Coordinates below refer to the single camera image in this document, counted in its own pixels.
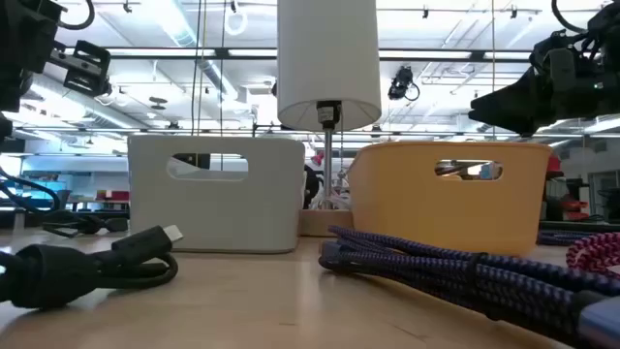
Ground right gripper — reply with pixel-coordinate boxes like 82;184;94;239
467;28;620;138

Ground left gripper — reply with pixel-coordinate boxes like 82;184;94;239
0;0;113;113

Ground red background equipment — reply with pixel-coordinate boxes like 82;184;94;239
545;153;590;223

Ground yellow plastic bin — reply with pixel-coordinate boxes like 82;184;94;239
347;141;553;257

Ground grey plastic bin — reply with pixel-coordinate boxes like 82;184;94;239
127;134;306;255

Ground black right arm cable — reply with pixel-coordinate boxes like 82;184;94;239
550;0;590;35

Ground black ceiling-hung camera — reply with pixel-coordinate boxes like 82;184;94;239
387;65;420;103

